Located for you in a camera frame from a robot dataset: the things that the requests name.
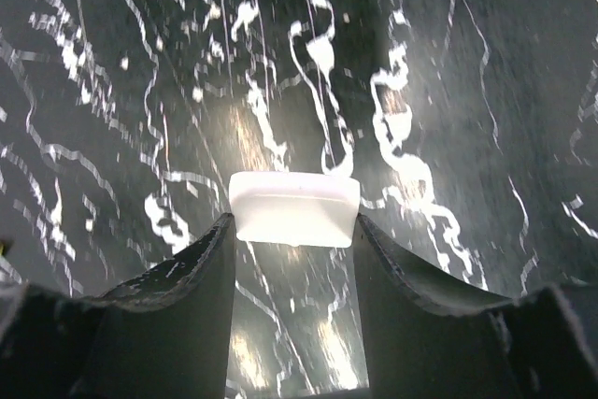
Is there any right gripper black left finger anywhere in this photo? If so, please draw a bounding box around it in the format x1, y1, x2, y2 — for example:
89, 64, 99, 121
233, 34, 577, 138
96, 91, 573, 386
1, 213, 235, 398

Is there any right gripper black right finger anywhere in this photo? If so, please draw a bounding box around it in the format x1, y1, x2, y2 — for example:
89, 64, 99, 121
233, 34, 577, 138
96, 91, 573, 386
353, 215, 597, 398

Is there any white battery cover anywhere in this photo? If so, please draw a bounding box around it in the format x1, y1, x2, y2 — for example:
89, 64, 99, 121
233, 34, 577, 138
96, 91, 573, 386
228, 171, 361, 249

